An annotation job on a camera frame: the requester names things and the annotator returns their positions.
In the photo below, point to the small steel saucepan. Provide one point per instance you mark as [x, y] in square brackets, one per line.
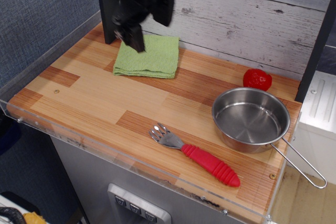
[250, 120]

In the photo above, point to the silver button control panel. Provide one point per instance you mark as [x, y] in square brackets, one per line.
[136, 205]

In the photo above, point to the yellow object at corner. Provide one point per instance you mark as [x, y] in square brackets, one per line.
[34, 218]

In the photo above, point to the red toy strawberry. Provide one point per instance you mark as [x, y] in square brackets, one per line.
[256, 78]

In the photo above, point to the red handled metal fork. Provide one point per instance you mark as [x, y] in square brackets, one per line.
[216, 167]

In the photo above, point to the clear acrylic table guard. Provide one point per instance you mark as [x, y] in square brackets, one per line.
[100, 123]

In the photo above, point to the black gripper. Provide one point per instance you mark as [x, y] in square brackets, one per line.
[129, 13]

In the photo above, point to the green folded cloth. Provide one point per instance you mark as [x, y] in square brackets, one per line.
[159, 60]

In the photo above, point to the white grooved side cabinet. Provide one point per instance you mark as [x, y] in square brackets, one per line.
[314, 135]

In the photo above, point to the dark grey right post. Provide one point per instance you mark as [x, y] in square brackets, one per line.
[317, 51]

